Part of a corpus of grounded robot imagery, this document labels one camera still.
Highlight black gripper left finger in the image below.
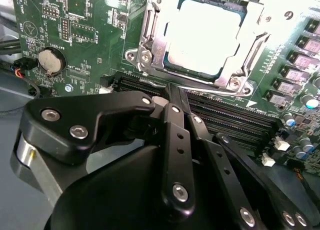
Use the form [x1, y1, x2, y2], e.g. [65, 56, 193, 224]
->
[9, 86, 196, 217]

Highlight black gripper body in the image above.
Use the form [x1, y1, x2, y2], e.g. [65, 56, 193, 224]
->
[47, 142, 237, 230]

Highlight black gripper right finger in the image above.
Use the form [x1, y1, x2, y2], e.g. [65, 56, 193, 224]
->
[179, 87, 320, 230]

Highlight wire locking lever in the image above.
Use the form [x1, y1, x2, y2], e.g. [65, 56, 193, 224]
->
[138, 77, 168, 88]

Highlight silver CPU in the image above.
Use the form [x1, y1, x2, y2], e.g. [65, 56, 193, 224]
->
[164, 0, 250, 78]

